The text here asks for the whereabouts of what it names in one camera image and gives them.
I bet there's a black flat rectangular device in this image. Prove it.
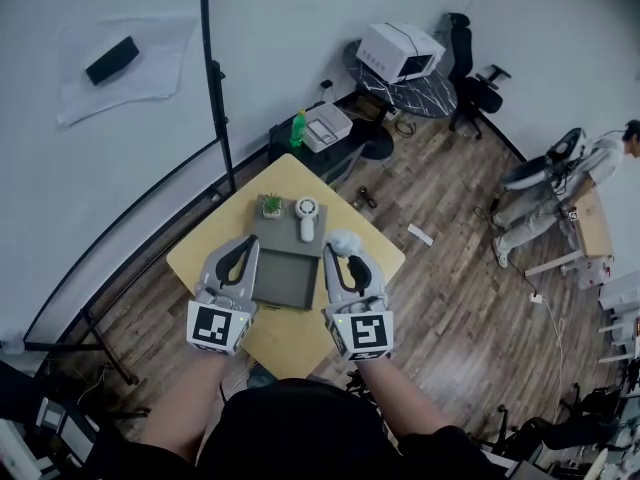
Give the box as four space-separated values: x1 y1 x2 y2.
84 35 141 87

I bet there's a fluffy pale blue ball item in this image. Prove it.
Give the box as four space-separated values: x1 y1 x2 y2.
326 228 365 259

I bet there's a white paper strip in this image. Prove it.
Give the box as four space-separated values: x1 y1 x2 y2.
406 223 434 246

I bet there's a white handheld fan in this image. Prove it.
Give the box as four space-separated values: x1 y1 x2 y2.
294 195 320 243

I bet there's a small dark floor object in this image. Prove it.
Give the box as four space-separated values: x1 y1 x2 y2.
353 185 380 210

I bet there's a white paper sheet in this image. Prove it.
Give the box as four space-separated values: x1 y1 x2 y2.
56 14 197 128

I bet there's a light wooden desk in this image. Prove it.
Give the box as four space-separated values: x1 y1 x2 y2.
524 187 617 278

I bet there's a white square appliance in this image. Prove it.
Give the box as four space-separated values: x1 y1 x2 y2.
301 101 355 154

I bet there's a black swivel chair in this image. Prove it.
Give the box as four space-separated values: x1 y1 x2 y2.
497 381 624 465

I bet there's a black office chair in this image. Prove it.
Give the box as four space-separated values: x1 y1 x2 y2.
439 12 513 141

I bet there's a white microwave oven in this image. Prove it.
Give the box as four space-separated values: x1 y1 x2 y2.
359 22 447 85

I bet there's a black curved floor rail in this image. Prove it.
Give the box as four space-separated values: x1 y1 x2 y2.
21 135 236 387

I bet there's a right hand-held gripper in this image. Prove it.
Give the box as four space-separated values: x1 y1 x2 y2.
322 242 396 363

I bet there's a person's black clothing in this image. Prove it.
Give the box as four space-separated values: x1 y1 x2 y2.
92 376 504 480

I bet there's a black upright pole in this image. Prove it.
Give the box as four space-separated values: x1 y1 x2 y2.
198 0 238 195

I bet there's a green plastic bottle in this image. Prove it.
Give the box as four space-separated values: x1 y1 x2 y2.
289 109 308 150

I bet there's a small potted green plant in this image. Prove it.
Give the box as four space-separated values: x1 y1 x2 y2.
256 192 284 220

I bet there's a round black marble table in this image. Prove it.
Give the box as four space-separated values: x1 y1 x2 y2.
343 39 459 120

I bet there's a person's right forearm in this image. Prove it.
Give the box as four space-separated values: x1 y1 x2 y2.
355 357 455 445

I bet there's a black low cabinet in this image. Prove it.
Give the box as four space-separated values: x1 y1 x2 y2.
267 91 395 185

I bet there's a person's left forearm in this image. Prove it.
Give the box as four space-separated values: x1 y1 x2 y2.
141 350 227 464

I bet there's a white shelf rack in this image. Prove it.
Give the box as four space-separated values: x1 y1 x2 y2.
596 267 640 365

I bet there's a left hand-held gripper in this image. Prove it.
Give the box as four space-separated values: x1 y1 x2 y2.
187 234 261 357

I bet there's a white cable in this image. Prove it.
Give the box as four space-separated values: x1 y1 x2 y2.
540 300 569 422

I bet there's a grey box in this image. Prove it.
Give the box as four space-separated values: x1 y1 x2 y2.
249 201 330 312

